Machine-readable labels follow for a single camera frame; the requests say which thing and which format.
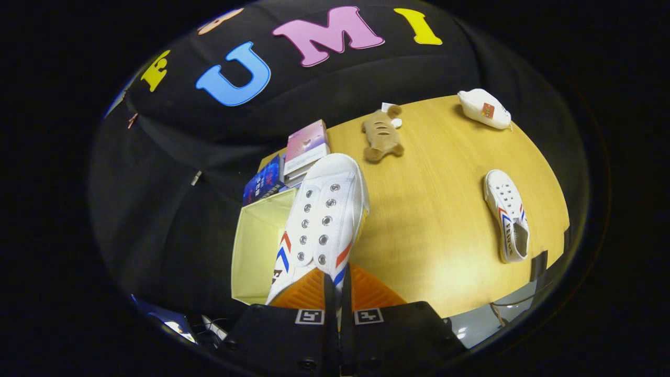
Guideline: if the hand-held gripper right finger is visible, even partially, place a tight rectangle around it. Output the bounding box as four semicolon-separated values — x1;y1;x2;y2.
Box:
340;263;467;375

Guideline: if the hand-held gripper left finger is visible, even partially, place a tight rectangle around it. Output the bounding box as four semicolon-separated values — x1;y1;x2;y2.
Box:
222;267;338;375

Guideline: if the green fabric storage box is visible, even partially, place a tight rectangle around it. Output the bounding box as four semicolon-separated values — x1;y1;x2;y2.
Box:
230;187;299;306

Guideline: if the white striped canvas shoe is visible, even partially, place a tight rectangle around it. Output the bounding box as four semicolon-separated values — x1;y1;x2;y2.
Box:
483;169;530;264
265;153;371;307

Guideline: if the lit screen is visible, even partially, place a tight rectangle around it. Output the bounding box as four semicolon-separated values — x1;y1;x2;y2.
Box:
131;295;198;345

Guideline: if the white book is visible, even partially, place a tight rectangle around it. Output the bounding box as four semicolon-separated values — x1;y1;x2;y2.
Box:
284;160;320;183

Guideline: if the blue cover book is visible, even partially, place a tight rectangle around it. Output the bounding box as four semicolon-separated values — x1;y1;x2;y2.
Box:
242;154;286;206

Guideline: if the pink cover book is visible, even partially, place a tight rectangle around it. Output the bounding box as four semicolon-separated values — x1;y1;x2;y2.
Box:
283;119;331;176

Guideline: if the brown plush toy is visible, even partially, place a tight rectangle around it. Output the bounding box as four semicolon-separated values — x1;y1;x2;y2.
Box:
360;103;405;162

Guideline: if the black backdrop cloth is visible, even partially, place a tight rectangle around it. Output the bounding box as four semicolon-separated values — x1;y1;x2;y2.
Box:
89;0;589;336

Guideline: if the white plush toy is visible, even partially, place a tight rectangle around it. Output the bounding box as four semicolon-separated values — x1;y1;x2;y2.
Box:
457;88;512;130

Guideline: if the white cable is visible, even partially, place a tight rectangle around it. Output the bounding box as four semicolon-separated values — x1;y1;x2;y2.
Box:
200;314;229;341

